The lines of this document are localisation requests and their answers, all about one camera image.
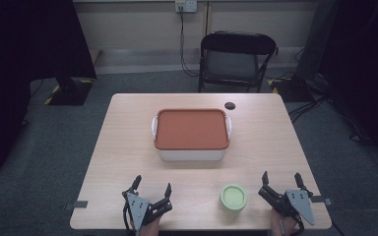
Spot person's left hand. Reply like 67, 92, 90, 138
129, 216, 161, 236

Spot black power cable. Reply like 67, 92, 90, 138
178, 9, 201, 79

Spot green round container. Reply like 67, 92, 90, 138
219, 183, 249, 212

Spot black stand base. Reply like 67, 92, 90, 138
43, 76, 95, 107

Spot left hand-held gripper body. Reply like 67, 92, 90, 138
121, 189, 173, 232

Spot dark equipment stand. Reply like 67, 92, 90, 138
269, 0, 343, 103

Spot black floor cables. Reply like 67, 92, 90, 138
286, 92, 372, 144

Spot black folding chair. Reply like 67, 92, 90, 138
198, 30, 280, 94

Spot black curtain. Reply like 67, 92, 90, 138
0, 0, 97, 181

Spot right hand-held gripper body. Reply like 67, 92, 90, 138
257, 185, 317, 227

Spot orange box lid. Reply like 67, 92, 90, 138
153, 107, 231, 151

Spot person's right hand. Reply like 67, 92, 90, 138
270, 207, 299, 236

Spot white wall socket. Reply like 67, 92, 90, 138
174, 0, 199, 14

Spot white storage box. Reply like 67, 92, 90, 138
151, 114, 233, 163

